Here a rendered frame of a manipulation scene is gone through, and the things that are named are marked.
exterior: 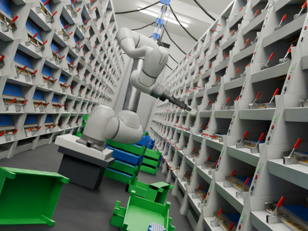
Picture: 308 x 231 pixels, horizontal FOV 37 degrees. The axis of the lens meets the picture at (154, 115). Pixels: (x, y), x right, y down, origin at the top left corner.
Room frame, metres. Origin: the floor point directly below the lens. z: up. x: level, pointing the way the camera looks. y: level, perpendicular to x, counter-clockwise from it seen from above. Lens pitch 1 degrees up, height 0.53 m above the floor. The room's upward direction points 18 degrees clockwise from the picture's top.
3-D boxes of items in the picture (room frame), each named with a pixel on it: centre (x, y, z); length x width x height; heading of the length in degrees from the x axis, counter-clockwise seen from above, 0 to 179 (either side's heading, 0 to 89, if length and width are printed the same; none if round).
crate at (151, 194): (2.57, -0.17, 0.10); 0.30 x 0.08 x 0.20; 165
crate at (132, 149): (3.63, 0.13, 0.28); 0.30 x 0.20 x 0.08; 85
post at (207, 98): (3.76, -0.44, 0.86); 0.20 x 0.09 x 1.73; 92
